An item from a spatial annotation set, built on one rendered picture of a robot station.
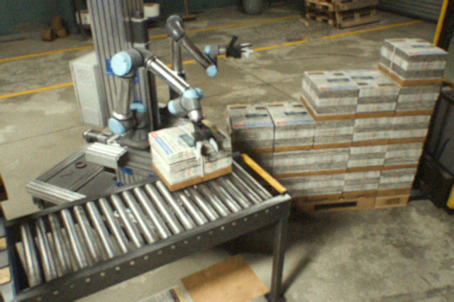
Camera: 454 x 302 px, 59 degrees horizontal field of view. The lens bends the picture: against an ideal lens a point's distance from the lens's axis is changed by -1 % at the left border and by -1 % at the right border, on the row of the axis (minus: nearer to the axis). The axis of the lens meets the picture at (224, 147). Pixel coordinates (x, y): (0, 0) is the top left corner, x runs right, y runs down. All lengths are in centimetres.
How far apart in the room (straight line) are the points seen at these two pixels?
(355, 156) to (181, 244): 168
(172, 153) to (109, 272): 65
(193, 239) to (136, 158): 96
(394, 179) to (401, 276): 79
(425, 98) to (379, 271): 124
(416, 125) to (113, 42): 220
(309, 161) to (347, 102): 51
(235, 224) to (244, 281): 83
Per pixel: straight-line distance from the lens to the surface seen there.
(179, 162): 212
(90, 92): 294
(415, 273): 310
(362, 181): 331
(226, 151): 223
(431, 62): 308
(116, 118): 247
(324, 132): 295
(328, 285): 285
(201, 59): 289
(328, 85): 288
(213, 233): 199
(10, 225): 224
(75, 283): 186
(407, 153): 334
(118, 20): 264
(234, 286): 277
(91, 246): 197
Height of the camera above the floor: 211
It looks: 31 degrees down
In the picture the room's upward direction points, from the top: straight up
